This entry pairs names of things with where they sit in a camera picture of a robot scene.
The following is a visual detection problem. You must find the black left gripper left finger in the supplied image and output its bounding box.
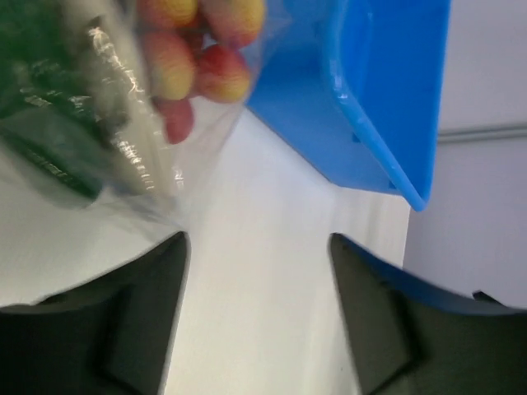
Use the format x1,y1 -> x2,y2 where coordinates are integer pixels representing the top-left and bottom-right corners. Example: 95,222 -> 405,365
1,232 -> 190,394

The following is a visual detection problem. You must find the blue plastic bin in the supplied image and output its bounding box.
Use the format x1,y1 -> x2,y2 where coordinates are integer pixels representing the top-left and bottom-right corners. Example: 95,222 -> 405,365
248,0 -> 450,211

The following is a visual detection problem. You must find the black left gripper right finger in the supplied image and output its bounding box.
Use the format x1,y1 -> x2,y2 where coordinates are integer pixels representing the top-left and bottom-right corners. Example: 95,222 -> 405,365
329,233 -> 526,394

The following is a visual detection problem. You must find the green fake cucumber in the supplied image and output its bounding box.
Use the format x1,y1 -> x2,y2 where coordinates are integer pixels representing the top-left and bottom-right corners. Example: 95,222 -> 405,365
1,1 -> 129,202

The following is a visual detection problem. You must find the clear zip top bag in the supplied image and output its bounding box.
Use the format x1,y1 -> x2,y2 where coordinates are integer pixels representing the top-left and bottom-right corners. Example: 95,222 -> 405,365
1,1 -> 282,224

